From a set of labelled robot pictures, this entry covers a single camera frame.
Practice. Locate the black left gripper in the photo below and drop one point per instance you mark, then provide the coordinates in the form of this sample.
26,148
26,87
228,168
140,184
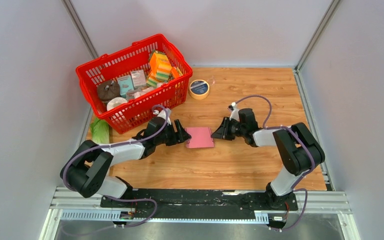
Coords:
179,137

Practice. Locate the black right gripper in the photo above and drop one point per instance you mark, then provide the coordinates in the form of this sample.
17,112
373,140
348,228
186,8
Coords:
222,132

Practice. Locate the pink paper box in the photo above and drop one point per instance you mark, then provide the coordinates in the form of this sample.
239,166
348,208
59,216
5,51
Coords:
200,138

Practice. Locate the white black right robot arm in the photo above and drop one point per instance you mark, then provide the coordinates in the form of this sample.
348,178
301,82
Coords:
299,151

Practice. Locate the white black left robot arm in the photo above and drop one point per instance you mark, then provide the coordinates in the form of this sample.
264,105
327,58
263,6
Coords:
87,171

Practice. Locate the grey pink small box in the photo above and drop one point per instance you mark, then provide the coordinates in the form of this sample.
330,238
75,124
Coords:
138,78

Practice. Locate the teal small box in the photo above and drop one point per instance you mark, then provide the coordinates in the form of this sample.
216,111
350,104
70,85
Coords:
126,84

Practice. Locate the yellow masking tape roll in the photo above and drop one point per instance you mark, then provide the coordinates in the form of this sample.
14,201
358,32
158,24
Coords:
199,89

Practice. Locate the green yellow sponge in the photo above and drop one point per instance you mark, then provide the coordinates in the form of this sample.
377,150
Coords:
152,81

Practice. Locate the orange yellow sponge pack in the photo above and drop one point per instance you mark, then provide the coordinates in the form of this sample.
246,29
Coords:
160,66

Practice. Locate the white tape roll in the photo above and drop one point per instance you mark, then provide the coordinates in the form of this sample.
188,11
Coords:
115,102

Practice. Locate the red plastic shopping basket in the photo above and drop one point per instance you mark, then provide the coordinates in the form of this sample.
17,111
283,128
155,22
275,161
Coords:
140,101

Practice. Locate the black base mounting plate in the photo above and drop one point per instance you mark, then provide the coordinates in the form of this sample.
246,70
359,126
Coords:
199,204

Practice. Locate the napa cabbage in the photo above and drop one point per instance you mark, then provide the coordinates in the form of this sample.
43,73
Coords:
100,133

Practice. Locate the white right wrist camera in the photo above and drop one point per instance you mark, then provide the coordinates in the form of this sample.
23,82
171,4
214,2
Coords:
234,111

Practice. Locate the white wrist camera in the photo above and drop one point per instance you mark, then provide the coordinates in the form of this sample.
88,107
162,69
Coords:
164,114
234,111

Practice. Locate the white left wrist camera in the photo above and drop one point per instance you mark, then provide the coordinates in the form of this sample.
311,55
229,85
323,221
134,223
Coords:
164,114

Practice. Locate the aluminium rail frame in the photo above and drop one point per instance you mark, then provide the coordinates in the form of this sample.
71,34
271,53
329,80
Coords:
72,206

